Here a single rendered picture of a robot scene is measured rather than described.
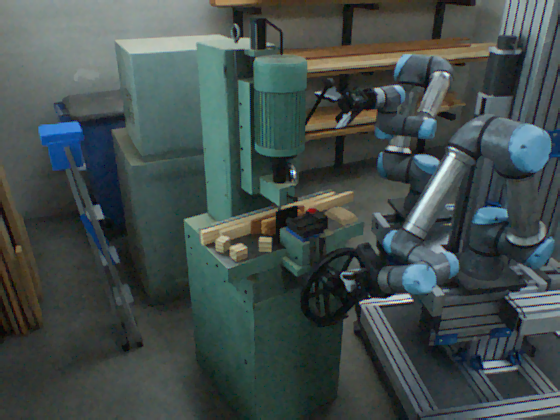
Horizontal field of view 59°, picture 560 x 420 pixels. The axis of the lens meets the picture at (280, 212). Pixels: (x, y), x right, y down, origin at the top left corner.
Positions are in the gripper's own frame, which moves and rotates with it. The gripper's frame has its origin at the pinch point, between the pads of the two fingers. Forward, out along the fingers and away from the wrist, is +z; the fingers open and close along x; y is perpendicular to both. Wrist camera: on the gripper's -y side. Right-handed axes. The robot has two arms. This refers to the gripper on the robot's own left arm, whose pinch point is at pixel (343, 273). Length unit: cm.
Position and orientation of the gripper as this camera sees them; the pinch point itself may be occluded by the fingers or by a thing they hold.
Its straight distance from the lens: 158.8
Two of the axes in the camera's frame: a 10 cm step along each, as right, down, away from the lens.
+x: 8.4, -2.2, 4.9
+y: 2.5, 9.7, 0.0
